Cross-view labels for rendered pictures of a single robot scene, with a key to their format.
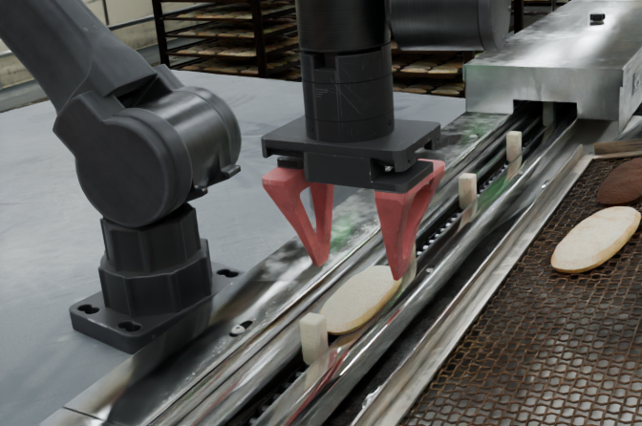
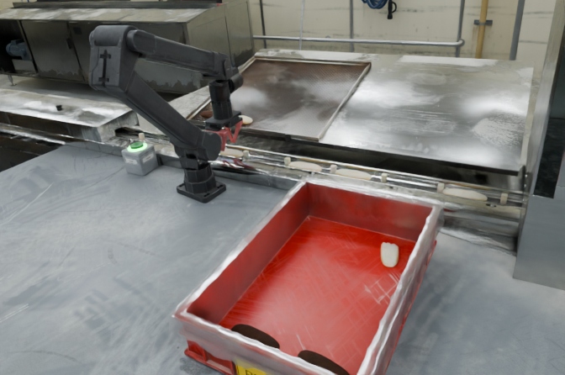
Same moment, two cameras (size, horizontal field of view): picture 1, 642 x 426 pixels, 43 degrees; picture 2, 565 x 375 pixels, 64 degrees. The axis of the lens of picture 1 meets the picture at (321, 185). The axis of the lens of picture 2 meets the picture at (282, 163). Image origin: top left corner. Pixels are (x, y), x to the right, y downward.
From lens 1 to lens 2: 1.32 m
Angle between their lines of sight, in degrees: 82
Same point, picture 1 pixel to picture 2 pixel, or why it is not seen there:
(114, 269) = (207, 179)
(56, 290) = (179, 212)
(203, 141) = not seen: hidden behind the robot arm
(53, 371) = (229, 199)
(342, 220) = not seen: hidden behind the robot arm
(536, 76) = (117, 120)
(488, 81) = (105, 129)
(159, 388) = (264, 166)
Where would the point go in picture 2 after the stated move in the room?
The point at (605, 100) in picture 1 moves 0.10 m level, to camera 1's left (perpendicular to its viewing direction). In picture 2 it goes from (134, 118) to (127, 129)
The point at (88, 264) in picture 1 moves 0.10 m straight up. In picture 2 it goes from (161, 211) to (152, 177)
